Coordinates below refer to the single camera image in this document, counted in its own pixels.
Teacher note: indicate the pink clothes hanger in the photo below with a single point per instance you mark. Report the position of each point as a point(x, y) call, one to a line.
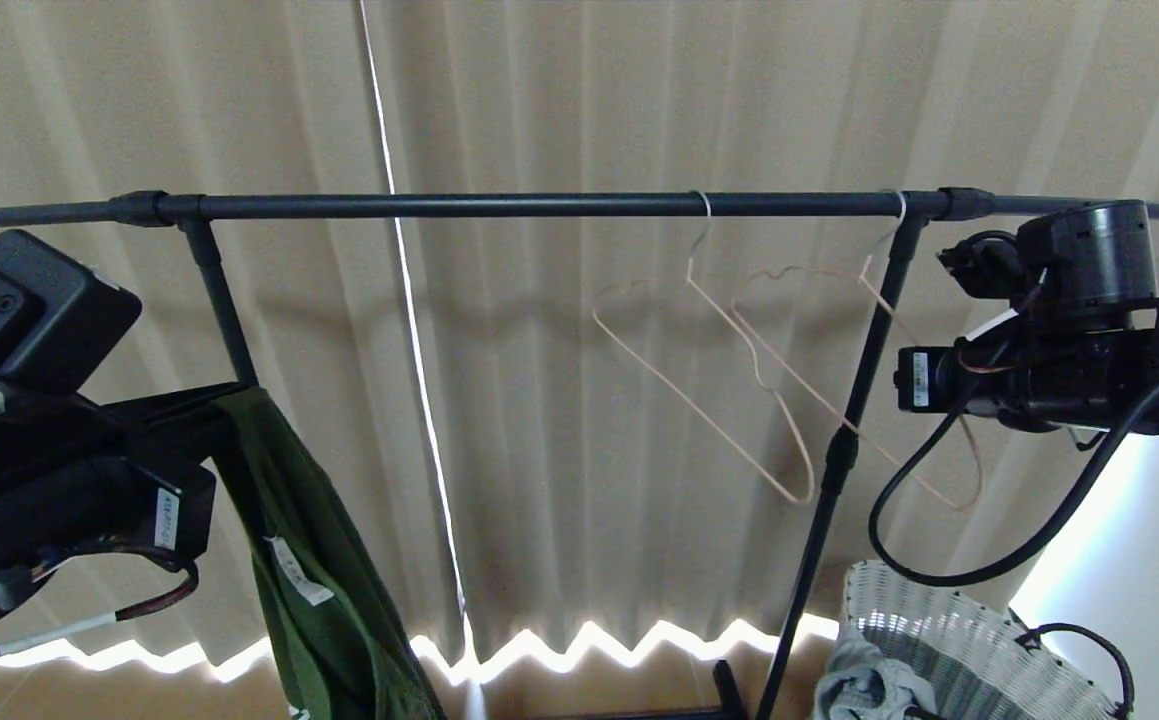
point(819, 395)
point(699, 415)

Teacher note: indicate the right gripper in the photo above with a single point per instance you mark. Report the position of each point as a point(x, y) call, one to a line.
point(999, 385)

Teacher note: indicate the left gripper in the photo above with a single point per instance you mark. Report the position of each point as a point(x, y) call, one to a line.
point(59, 510)

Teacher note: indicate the green long-sleeved shirt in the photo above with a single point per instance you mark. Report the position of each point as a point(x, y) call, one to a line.
point(309, 530)

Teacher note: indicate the pale grey shorts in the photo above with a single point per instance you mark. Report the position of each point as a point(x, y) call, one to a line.
point(864, 690)

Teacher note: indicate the beige curtain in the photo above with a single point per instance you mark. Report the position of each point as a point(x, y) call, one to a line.
point(589, 400)

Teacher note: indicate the black clothes rack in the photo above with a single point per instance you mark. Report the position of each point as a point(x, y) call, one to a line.
point(539, 206)

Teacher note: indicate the white laundry basket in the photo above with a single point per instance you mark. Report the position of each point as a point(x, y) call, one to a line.
point(979, 660)

